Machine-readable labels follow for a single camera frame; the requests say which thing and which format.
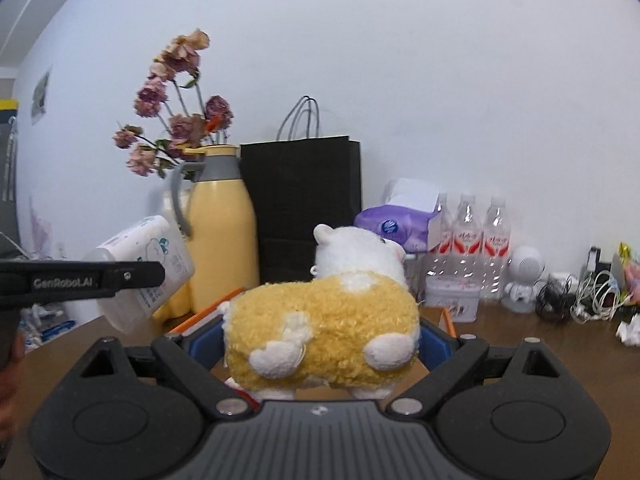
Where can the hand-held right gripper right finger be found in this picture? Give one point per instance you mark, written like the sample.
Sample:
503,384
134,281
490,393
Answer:
435,347

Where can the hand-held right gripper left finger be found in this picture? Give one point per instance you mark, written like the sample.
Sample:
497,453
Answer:
202,345

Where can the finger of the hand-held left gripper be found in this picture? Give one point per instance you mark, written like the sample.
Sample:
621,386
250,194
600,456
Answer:
75,280

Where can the white printed plastic bottle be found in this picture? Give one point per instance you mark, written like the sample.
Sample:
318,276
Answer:
150,245

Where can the yellow white plush sheep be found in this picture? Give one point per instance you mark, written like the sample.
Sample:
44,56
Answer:
320,325

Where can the person's left hand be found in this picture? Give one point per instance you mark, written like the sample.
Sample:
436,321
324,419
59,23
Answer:
12,395

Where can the white tin box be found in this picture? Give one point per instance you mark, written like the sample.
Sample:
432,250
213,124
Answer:
452,300

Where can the clear water bottle red label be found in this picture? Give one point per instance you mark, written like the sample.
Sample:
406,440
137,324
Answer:
496,250
467,245
441,240

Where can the white robot toy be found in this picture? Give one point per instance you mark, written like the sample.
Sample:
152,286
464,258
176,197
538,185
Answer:
522,275

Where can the purple tissue pack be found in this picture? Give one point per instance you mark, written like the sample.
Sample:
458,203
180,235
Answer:
395,225

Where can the black charger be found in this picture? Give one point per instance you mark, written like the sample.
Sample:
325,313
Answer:
593,260

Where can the black paper bag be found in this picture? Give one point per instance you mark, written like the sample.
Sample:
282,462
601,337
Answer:
305,195

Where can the dried pink rose bouquet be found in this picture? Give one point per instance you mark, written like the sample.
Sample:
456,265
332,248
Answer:
180,125

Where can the crumpled white paper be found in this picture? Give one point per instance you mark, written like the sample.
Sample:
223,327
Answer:
629,332

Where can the colourful snack packet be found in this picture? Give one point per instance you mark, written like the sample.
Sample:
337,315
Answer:
630,270

